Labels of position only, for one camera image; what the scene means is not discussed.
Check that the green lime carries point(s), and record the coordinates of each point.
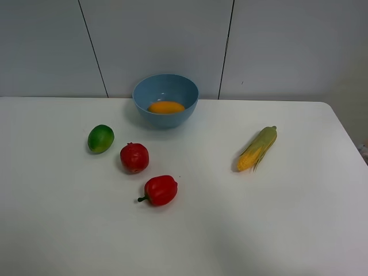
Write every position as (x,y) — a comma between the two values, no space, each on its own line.
(100,139)

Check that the yellow mango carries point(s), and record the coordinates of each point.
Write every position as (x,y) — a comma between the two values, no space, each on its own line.
(166,107)

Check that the red pomegranate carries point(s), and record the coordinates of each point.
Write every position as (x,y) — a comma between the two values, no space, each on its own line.
(134,158)

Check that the blue plastic bowl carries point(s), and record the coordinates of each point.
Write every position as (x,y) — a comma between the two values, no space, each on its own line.
(165,87)

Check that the corn cob with husk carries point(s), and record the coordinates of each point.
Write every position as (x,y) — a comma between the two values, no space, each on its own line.
(256,150)

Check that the red bell pepper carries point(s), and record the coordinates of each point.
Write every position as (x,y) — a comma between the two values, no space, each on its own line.
(159,191)

